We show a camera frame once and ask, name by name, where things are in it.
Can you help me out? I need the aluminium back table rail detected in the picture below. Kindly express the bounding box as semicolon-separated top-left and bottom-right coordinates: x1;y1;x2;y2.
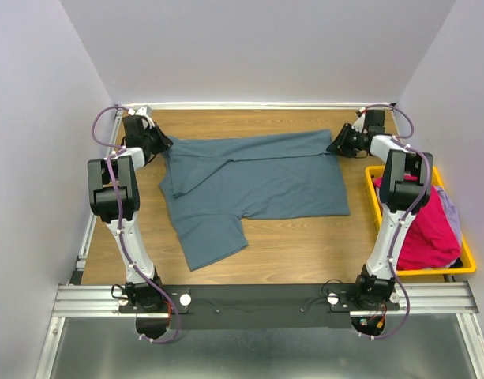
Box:
115;101;396;111

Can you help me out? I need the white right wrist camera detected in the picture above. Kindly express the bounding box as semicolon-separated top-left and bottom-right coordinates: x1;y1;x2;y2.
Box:
351;114;366;133

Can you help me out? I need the aluminium left table rail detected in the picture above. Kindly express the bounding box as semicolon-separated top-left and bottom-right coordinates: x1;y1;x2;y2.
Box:
67;104;124;285

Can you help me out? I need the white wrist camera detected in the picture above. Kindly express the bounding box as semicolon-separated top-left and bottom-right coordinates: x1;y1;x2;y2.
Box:
351;114;366;133
126;105;156;129

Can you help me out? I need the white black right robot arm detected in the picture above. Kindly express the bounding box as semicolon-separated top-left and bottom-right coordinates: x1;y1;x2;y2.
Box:
326;103;433;310

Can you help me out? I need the magenta t-shirt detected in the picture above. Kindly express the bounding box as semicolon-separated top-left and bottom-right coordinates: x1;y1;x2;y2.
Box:
397;186;462;271

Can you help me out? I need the black garment in bin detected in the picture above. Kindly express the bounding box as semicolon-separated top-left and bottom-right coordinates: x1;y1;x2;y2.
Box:
448;257;463;269

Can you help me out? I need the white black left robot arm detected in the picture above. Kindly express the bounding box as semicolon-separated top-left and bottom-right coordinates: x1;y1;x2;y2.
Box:
87;107;174;313

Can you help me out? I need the lavender t-shirt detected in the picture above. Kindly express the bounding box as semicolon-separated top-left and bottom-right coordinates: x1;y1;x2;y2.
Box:
435;186;462;244

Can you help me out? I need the aluminium front frame rail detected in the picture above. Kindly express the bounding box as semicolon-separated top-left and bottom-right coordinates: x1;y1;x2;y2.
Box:
52;282;478;317

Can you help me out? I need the aluminium table rail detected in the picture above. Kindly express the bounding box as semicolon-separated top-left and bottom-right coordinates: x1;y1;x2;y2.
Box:
67;104;124;285
115;101;396;111

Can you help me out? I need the teal blue t-shirt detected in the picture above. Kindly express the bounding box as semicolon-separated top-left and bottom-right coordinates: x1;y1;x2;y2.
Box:
159;129;350;271

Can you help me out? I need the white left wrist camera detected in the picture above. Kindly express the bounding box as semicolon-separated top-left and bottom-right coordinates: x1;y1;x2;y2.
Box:
126;105;156;129

